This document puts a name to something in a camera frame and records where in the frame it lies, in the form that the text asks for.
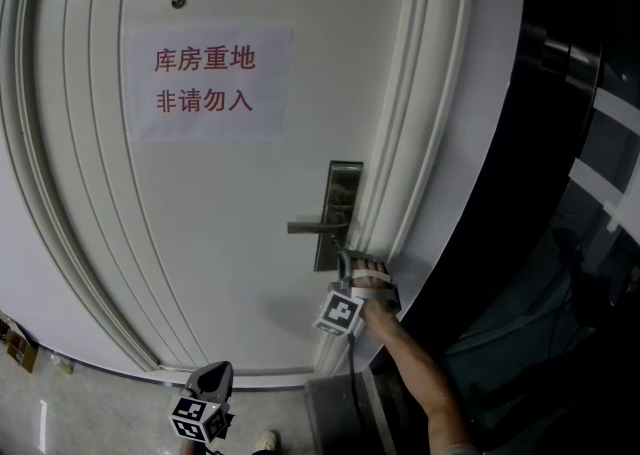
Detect person's right hand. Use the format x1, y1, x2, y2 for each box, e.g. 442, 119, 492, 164
349, 255, 390, 290

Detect metal lever door handle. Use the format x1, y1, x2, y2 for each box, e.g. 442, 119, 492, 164
286, 220, 350, 236

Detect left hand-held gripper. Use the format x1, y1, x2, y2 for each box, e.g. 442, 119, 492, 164
168, 361, 236, 445

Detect person's light shirt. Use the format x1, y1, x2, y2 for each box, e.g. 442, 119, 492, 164
433, 442, 484, 455

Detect person's white shoe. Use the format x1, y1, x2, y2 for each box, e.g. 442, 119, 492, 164
255, 429, 282, 455

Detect small pale bottle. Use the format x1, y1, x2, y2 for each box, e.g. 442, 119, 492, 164
49, 353, 76, 375

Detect brown cardboard box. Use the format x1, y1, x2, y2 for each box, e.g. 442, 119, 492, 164
3, 328, 40, 375

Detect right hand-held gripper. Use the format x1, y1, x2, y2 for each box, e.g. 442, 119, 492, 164
311, 247, 403, 338

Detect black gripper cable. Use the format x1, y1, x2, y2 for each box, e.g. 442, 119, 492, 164
345, 332, 374, 450

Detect metal door lock plate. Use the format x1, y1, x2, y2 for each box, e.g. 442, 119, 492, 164
313, 159, 365, 273

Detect red-lettered paper notice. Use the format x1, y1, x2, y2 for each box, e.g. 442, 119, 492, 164
123, 24, 296, 143

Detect person's right forearm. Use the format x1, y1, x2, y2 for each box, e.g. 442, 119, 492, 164
360, 299, 472, 452

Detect black-framed glass partition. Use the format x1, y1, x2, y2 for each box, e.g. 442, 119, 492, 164
389, 0, 640, 455

